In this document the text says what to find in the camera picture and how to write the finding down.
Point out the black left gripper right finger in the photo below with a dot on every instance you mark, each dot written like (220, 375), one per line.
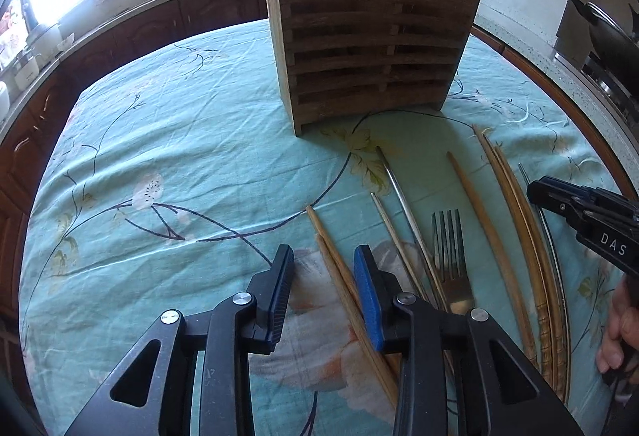
(498, 391)

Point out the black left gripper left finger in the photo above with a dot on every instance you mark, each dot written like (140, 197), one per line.
(194, 367)

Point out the brown wooden chopstick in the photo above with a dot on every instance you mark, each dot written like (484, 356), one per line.
(511, 283)

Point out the thin pale chopstick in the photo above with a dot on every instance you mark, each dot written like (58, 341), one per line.
(398, 243)

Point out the silver metal fork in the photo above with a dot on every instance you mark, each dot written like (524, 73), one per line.
(450, 260)

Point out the person's right hand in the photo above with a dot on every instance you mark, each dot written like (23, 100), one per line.
(622, 327)

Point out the steel gas stove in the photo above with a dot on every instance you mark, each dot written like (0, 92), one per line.
(604, 86)

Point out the black frying pan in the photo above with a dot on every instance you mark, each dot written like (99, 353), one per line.
(613, 45)

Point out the teal floral tablecloth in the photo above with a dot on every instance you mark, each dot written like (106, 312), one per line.
(177, 177)

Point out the wooden utensil holder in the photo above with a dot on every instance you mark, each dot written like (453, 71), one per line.
(350, 57)

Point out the white cooking pot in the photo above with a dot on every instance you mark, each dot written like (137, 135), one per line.
(43, 41)

